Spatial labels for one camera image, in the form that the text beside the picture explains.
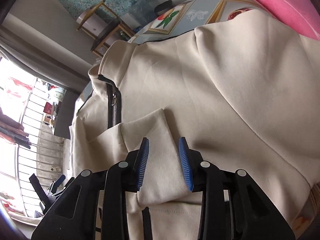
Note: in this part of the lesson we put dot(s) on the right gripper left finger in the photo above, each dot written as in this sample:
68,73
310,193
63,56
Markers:
124,176

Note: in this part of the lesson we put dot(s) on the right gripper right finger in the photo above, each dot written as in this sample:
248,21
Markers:
216,221

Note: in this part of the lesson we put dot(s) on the cream zip-up jacket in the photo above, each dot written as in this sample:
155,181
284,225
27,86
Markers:
279,149

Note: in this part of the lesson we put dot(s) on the dark grey low cabinet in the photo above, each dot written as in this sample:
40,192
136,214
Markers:
65,115

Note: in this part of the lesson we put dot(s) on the grey curtain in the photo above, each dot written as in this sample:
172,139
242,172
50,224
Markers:
35,61

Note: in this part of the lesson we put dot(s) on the wooden chair with dark seat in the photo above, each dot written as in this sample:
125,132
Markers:
102,31

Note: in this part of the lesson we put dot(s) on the white cylindrical appliance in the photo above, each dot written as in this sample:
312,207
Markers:
94,25

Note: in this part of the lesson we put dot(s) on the empty clear water jug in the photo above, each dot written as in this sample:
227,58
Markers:
142,12

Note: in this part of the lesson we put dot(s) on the black trash bin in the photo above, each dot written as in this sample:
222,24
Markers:
163,7

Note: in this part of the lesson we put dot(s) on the fruit-patterned bed sheet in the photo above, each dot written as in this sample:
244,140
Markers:
190,12

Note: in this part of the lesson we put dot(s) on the pink floral blanket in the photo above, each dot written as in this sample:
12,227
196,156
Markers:
300,15

